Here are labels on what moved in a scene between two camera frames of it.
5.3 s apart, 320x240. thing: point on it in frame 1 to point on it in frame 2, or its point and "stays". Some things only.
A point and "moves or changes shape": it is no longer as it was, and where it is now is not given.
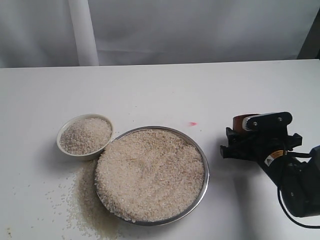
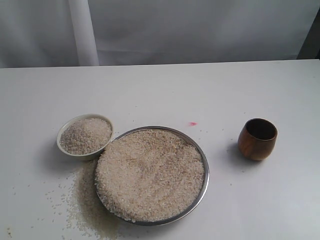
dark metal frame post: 310,49 stays
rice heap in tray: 150,175 stays
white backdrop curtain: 68,33 stays
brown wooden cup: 238,120 moves or changes shape
